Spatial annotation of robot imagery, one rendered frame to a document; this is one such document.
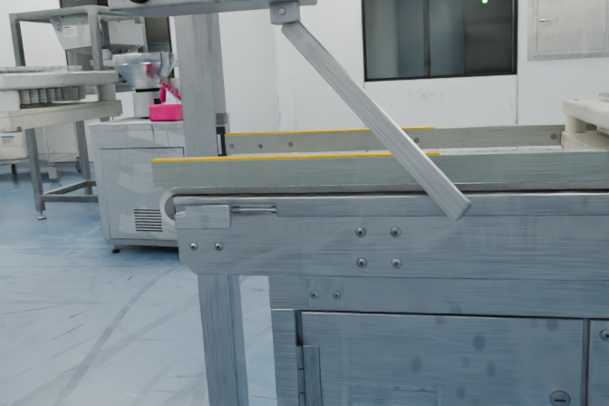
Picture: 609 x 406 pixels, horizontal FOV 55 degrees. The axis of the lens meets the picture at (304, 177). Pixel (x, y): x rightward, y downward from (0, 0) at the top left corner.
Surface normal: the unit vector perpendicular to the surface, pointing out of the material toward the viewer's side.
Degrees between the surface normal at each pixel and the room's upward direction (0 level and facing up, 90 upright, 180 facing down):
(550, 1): 90
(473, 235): 90
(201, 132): 90
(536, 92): 90
